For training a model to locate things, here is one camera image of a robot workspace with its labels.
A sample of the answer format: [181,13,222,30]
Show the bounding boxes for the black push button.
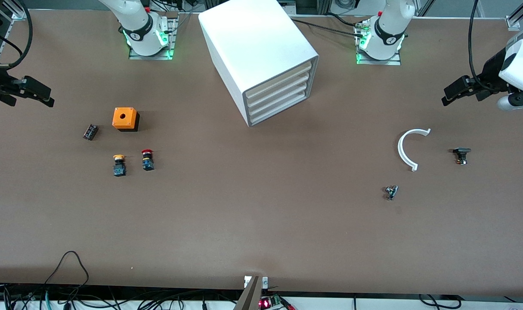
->
[453,147,472,165]

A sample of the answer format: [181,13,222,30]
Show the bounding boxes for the aluminium table corner profile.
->
[504,0,523,31]
[3,0,29,20]

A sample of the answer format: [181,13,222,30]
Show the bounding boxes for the white curved plastic arc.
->
[398,128,431,172]

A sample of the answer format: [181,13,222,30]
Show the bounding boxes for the orange box with hole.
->
[112,107,140,132]

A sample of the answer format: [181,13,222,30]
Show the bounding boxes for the circuit board with red light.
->
[259,294,284,310]

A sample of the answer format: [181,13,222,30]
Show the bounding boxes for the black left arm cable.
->
[468,0,492,93]

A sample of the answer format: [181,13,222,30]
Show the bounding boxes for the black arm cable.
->
[0,0,34,69]
[468,0,492,93]

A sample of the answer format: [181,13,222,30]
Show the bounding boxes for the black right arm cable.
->
[0,0,34,69]

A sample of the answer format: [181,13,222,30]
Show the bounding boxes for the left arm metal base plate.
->
[355,22,402,66]

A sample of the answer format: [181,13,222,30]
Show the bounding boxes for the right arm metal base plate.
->
[129,13,178,60]

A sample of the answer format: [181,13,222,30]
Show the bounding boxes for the black cable on table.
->
[287,16,367,39]

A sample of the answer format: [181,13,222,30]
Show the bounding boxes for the black looped cable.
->
[44,251,90,287]

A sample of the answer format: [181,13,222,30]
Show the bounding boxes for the white mount bracket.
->
[244,276,269,289]

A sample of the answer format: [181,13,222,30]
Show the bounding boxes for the brown camera mount beam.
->
[233,276,262,310]

